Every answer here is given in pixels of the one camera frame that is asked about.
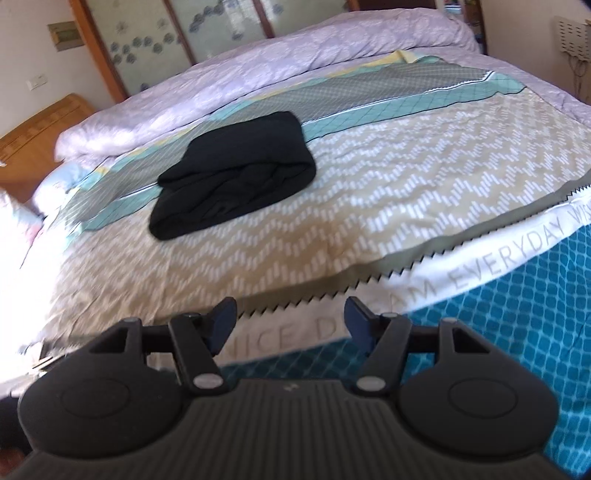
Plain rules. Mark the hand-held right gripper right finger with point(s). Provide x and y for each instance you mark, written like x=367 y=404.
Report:
x=359 y=325

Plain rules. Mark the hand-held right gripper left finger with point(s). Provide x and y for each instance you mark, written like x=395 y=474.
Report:
x=222 y=323

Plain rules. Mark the black pants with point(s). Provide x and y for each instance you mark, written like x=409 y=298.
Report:
x=235 y=175

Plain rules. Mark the patterned bed sheet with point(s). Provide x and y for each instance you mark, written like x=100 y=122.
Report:
x=392 y=184

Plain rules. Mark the light blue pillow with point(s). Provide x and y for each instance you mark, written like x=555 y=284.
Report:
x=57 y=184

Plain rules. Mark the wooden headboard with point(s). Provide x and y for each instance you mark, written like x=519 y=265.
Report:
x=41 y=134

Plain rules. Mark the lilac quilt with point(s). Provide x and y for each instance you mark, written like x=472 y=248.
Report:
x=277 y=60

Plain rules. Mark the wardrobe with printed glass doors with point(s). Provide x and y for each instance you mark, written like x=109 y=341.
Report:
x=184 y=37

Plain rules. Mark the white wall switch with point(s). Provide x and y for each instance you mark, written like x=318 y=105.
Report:
x=38 y=82

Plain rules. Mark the wall panel box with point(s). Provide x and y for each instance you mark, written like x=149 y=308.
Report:
x=65 y=34

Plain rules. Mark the white perforated wall box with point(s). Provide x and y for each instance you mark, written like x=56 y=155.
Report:
x=575 y=37

